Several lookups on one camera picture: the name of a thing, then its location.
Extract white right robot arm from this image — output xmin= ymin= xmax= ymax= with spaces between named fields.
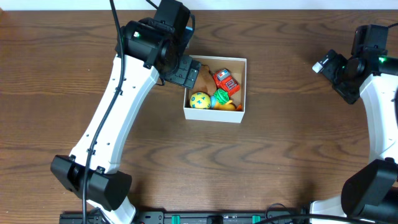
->
xmin=309 ymin=50 xmax=397 ymax=223

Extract white cardboard box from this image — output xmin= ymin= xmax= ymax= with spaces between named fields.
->
xmin=183 ymin=55 xmax=247 ymax=123

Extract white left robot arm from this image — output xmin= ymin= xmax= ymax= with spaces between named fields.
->
xmin=50 ymin=17 xmax=201 ymax=223

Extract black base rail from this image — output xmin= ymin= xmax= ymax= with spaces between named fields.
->
xmin=58 ymin=209 xmax=310 ymax=224

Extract yellow ball blue letters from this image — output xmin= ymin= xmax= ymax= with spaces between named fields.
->
xmin=189 ymin=91 xmax=211 ymax=110

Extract brown plush bear toy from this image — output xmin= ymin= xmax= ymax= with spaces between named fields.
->
xmin=192 ymin=65 xmax=217 ymax=96

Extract yellow rubber duck blue hat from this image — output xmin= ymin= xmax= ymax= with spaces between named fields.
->
xmin=210 ymin=96 xmax=243 ymax=111

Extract green lattice ball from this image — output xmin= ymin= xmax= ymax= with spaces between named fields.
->
xmin=213 ymin=88 xmax=229 ymax=105

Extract red toy fire truck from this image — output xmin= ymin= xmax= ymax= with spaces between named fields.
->
xmin=213 ymin=69 xmax=240 ymax=96

